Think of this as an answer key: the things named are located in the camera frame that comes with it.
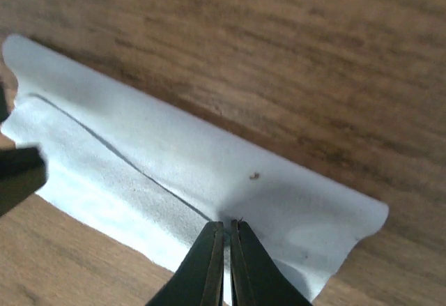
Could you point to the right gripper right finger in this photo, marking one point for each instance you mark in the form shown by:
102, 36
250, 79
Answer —
255, 279

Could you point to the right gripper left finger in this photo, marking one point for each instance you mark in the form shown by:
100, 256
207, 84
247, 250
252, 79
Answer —
199, 278

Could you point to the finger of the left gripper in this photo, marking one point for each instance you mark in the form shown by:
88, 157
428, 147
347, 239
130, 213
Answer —
23, 172
4, 113

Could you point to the light blue cleaning cloth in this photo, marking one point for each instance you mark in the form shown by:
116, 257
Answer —
151, 175

